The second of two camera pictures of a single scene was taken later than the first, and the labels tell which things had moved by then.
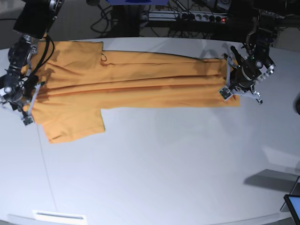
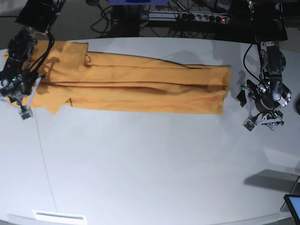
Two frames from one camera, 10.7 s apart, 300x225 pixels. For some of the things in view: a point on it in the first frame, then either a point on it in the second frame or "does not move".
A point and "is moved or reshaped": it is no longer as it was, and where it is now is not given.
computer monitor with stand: (291, 203) does not move
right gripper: (245, 75) → (264, 101)
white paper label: (57, 217) does not move
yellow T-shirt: (77, 79) is moved or reshaped
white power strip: (185, 16) does not move
